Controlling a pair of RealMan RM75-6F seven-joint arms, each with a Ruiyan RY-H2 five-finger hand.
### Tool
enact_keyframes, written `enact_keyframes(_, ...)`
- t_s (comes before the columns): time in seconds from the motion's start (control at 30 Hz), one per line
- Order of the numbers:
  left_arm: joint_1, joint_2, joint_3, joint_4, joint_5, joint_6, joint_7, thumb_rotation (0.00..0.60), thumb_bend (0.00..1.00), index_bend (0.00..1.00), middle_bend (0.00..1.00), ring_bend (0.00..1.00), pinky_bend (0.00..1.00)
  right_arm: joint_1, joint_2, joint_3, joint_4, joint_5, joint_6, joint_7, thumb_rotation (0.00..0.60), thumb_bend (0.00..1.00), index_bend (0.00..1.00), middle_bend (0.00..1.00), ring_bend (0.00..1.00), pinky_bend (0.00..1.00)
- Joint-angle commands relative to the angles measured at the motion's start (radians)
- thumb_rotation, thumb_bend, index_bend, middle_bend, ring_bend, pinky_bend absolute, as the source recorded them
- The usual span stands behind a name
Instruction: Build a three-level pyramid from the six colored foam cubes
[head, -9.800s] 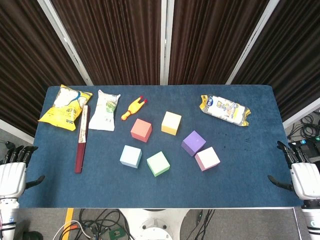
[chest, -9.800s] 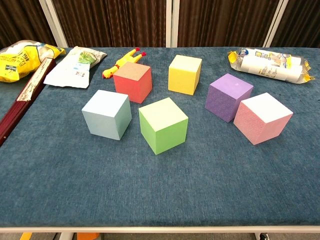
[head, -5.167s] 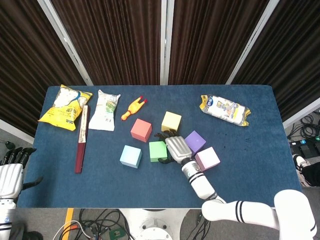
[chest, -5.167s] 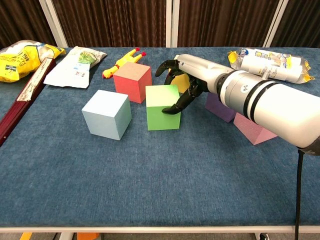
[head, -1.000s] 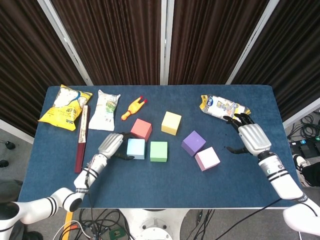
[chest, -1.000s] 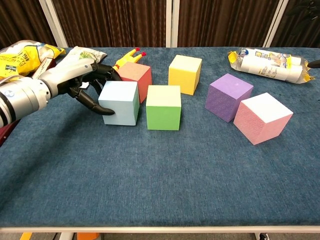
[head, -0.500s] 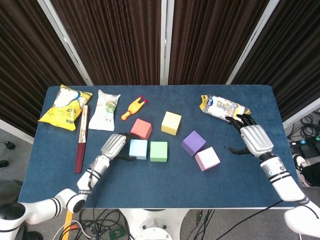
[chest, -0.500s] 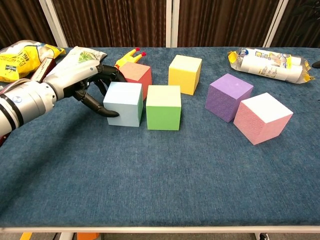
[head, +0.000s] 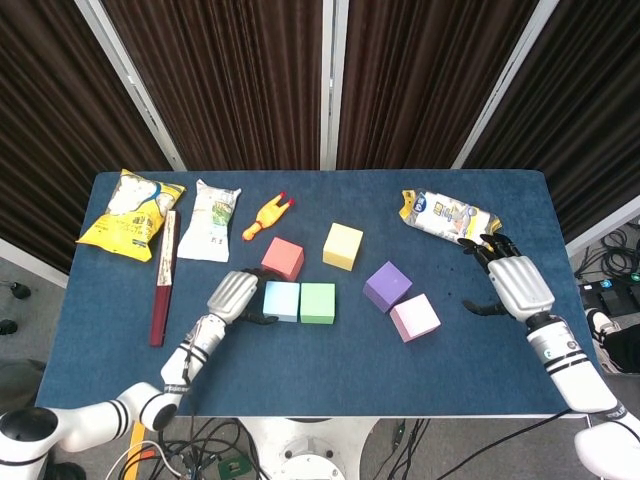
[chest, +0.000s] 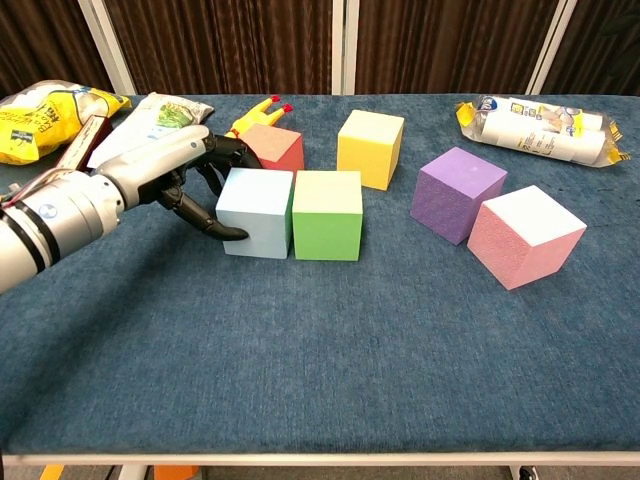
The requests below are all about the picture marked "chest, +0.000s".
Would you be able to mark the white snack bag green print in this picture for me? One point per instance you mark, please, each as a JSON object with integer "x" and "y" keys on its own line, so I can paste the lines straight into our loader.
{"x": 150, "y": 120}

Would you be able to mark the yellow rubber chicken toy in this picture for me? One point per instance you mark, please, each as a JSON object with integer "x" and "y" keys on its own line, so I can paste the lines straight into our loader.
{"x": 252, "y": 122}

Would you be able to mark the light blue foam cube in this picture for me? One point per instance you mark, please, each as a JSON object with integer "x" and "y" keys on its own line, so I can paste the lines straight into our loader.
{"x": 260, "y": 220}

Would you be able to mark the green foam cube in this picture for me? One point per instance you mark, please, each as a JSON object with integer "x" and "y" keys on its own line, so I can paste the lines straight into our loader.
{"x": 327, "y": 225}

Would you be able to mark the yellow foam cube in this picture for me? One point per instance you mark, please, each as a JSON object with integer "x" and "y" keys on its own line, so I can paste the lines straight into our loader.
{"x": 367, "y": 155}

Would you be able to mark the white yellow snack packet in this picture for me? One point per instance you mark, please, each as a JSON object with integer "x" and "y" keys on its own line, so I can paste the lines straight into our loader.
{"x": 540, "y": 132}

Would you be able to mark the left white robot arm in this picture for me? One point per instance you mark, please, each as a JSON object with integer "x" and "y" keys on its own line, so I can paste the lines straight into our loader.
{"x": 45, "y": 225}

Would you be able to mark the pink foam cube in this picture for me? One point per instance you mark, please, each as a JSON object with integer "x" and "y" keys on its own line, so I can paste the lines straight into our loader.
{"x": 520, "y": 245}

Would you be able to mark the purple foam cube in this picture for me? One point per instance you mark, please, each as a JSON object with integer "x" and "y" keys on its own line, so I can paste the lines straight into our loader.
{"x": 450, "y": 200}

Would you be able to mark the yellow popcorn snack bag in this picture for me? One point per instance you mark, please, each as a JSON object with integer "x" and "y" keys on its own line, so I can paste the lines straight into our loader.
{"x": 45, "y": 125}

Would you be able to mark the blue table cloth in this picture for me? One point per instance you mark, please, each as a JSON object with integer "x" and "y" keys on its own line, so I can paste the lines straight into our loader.
{"x": 320, "y": 350}

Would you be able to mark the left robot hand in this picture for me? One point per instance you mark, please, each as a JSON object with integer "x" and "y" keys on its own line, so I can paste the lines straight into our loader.
{"x": 150, "y": 162}

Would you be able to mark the white table frame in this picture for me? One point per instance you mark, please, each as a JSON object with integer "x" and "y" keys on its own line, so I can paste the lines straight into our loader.
{"x": 350, "y": 459}

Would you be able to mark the brown curtain panel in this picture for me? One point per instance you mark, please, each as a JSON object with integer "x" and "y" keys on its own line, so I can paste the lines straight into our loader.
{"x": 45, "y": 40}
{"x": 600, "y": 45}
{"x": 225, "y": 45}
{"x": 450, "y": 45}

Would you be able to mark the white partition post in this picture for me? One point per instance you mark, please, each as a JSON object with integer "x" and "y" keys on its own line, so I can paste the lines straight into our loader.
{"x": 552, "y": 50}
{"x": 107, "y": 50}
{"x": 345, "y": 50}

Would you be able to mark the red foam cube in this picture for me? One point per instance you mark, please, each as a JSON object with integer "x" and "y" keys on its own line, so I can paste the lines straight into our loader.
{"x": 280, "y": 147}

